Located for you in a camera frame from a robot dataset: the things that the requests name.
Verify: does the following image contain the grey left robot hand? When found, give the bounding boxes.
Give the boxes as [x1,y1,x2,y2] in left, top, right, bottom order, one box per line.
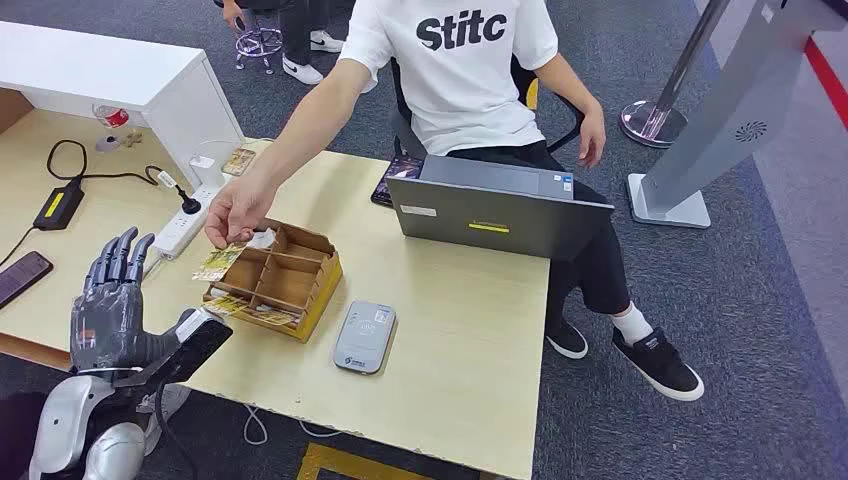
[69,226,197,376]

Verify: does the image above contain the dark smartphone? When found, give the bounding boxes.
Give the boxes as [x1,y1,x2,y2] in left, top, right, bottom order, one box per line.
[0,250,55,311]

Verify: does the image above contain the white cable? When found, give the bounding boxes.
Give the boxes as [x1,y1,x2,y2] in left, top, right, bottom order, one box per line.
[241,404,346,447]

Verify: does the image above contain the grey kiosk stand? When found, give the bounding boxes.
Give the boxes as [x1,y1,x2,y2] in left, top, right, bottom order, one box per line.
[625,0,848,230]

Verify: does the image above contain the black plug with cable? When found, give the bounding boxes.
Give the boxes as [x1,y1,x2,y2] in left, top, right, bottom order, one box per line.
[46,139,203,217]

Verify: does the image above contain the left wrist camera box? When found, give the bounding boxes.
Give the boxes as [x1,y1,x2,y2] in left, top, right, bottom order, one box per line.
[113,307,234,392]

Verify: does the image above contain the yellow patterned card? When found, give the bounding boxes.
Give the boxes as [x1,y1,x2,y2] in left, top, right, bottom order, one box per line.
[201,294,250,319]
[247,307,301,328]
[221,146,258,178]

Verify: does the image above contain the brown cardboard organiser box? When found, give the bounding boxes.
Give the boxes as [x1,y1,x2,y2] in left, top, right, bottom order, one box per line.
[201,218,344,344]

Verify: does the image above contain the black power adapter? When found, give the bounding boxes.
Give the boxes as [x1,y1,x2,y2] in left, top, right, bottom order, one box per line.
[33,177,87,232]

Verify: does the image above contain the black camera cable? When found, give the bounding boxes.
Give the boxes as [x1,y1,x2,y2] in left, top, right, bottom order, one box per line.
[153,380,200,480]

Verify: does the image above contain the chrome stanchion post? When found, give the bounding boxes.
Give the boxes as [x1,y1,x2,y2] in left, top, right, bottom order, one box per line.
[619,0,733,150]

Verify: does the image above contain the chrome stool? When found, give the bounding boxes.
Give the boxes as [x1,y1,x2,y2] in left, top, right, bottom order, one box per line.
[234,26,285,76]

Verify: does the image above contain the grey laptop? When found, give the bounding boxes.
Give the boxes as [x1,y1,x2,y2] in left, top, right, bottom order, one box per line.
[386,154,615,262]

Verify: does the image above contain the person's right hand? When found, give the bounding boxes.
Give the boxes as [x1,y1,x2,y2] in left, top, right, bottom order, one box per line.
[203,174,277,251]

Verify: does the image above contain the white power strip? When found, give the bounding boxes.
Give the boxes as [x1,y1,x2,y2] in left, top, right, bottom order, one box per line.
[152,169,227,260]

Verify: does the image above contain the person's left hand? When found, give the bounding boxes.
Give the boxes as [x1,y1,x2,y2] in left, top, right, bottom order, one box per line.
[577,104,607,169]

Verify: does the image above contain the yellow ID card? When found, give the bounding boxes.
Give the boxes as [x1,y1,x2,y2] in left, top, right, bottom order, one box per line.
[192,243,248,283]

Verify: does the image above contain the white shelf cabinet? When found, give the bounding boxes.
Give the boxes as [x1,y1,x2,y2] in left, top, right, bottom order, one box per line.
[0,19,246,191]

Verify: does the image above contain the grey card reader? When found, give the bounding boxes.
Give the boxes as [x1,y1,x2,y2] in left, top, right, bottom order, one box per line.
[332,299,397,376]

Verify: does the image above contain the person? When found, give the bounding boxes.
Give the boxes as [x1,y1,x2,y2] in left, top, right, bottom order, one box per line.
[213,0,346,86]
[203,0,706,403]

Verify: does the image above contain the clear bottle red label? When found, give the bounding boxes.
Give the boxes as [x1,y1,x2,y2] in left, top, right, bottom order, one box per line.
[92,103,131,131]

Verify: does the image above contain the black office chair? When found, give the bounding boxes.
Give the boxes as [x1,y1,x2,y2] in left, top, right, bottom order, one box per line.
[389,55,588,161]

